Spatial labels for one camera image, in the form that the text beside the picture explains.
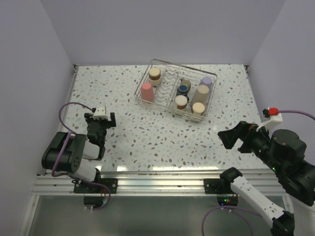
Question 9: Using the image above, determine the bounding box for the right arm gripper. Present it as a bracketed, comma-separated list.
[218, 118, 285, 173]

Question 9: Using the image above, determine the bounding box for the white steel cup cork base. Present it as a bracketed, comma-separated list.
[191, 102, 205, 117]

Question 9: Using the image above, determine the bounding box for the tall beige cup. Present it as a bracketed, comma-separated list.
[191, 85, 210, 106]

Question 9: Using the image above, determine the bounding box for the white steel cup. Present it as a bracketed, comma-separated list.
[174, 95, 188, 111]
[149, 67, 161, 86]

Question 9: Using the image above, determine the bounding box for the lavender plastic cup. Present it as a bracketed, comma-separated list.
[199, 77, 213, 90]

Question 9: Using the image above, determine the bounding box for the coral pink cup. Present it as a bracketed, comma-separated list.
[141, 82, 155, 102]

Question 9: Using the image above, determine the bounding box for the black mug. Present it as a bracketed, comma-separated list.
[176, 84, 189, 101]

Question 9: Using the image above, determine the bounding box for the small olive metal mug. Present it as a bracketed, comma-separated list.
[180, 78, 191, 91]

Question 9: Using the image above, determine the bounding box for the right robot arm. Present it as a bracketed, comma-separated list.
[218, 121, 315, 236]

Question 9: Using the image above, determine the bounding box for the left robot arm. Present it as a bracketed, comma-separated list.
[41, 112, 116, 193]

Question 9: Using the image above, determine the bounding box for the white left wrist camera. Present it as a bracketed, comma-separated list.
[92, 106, 107, 119]

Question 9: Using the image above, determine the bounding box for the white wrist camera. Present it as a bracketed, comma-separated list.
[92, 106, 107, 119]
[256, 107, 283, 132]

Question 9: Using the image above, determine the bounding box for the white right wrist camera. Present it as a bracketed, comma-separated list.
[256, 107, 283, 132]

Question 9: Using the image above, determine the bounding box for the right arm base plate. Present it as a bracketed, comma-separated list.
[203, 178, 234, 195]

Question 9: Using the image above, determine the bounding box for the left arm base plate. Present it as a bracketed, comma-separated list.
[71, 178, 118, 194]

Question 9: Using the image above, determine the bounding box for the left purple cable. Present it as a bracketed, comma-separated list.
[51, 102, 95, 177]

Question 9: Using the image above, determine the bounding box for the purple cable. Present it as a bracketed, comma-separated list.
[201, 109, 315, 236]
[51, 102, 95, 177]

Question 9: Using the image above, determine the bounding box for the wire dish rack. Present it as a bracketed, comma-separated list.
[134, 59, 218, 123]

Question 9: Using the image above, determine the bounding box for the aluminium rail frame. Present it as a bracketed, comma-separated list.
[31, 169, 286, 197]

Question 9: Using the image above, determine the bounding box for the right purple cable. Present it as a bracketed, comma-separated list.
[201, 109, 315, 236]

